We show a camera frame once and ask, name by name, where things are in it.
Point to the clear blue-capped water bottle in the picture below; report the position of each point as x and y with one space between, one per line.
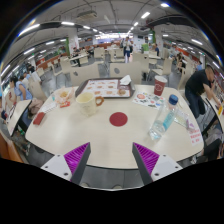
163 120

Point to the pink bag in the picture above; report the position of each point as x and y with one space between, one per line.
35 106

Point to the cream ceramic mug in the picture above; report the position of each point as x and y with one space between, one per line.
86 104

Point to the person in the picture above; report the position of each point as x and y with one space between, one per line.
127 49
21 90
197 85

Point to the crumpled white napkin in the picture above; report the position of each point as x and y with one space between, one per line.
125 80

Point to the beige chair with round hole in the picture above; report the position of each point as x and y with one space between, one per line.
84 74
126 71

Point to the crumpled food wrapper bag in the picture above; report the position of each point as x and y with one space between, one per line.
64 95

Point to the dark food tray with paper liner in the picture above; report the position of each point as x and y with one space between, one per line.
101 88

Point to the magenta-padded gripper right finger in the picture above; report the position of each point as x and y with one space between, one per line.
146 156

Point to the beige neighbouring table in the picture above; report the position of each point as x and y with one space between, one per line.
16 113

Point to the red paper cup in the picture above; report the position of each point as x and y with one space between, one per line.
160 86

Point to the group of ceiling lights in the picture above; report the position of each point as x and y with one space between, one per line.
145 15

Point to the ceiling air conditioner unit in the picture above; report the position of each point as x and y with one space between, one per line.
87 14

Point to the white paper receipt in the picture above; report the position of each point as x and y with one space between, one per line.
48 107

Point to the printed paper flyer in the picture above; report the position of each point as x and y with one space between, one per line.
148 100

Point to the white table sticker sign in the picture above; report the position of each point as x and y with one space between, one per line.
195 136

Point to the clear plastic packet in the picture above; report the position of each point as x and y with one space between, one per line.
184 119

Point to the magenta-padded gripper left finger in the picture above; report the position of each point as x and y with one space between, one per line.
77 156

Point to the small red sauce packet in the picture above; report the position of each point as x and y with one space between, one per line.
65 104

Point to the flat round red coaster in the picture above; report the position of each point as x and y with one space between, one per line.
118 119

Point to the group of beige chairs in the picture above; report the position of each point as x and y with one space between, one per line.
98 52

